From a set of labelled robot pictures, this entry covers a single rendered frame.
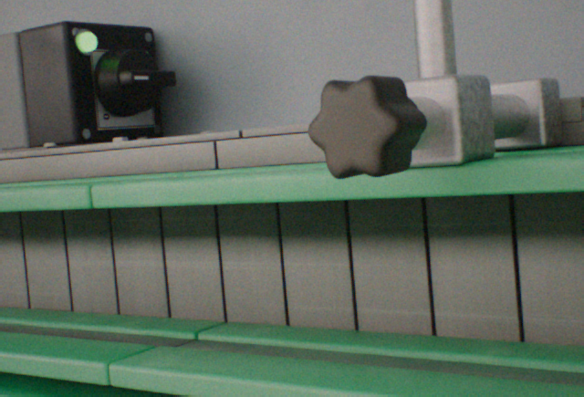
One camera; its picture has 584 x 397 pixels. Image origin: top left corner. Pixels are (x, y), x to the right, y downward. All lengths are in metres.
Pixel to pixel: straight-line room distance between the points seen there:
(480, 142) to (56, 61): 0.36
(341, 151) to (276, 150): 0.18
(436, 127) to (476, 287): 0.12
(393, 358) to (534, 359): 0.06
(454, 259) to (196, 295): 0.15
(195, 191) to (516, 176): 0.12
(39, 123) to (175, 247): 0.18
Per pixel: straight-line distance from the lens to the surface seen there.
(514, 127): 0.32
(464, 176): 0.27
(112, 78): 0.57
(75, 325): 0.47
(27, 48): 0.60
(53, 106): 0.58
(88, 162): 0.50
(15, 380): 0.46
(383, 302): 0.39
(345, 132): 0.23
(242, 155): 0.42
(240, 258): 0.43
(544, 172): 0.26
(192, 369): 0.35
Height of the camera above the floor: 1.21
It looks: 54 degrees down
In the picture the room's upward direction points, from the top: 99 degrees counter-clockwise
